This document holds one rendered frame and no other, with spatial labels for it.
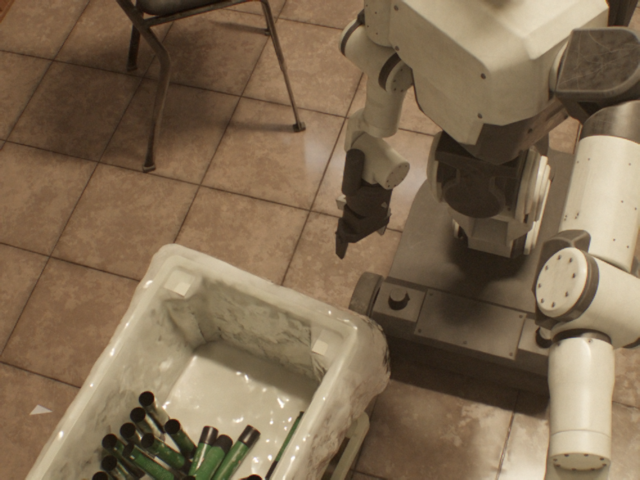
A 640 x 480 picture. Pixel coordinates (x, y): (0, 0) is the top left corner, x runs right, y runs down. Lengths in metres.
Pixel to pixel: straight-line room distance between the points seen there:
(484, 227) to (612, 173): 1.08
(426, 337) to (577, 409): 1.23
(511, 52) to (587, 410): 0.44
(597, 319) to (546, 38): 0.36
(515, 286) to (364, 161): 0.70
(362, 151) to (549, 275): 0.75
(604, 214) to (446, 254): 1.28
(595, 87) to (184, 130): 1.87
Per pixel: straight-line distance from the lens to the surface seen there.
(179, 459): 1.80
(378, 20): 1.47
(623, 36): 1.14
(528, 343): 2.17
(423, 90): 1.34
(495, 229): 2.13
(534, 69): 1.17
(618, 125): 1.10
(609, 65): 1.12
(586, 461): 1.00
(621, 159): 1.08
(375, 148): 1.71
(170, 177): 2.74
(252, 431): 1.83
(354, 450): 2.05
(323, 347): 1.67
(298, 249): 2.54
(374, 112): 1.63
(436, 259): 2.31
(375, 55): 1.51
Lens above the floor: 2.19
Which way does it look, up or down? 59 degrees down
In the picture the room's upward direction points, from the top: 9 degrees counter-clockwise
